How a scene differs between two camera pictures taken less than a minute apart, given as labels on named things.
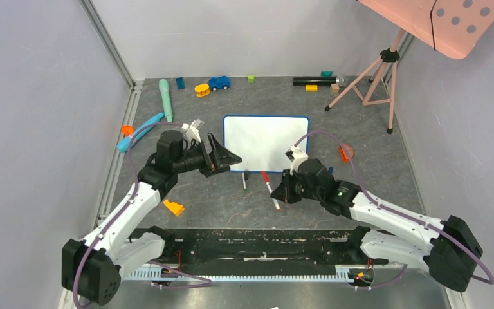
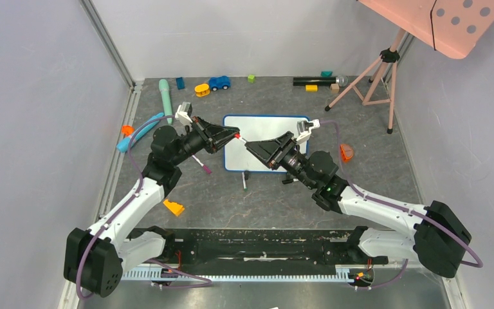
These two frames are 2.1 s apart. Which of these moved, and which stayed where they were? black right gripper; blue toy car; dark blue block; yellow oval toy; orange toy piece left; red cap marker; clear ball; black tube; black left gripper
Moved: black left gripper; red cap marker; black right gripper
Stayed: blue toy car; yellow oval toy; dark blue block; orange toy piece left; black tube; clear ball
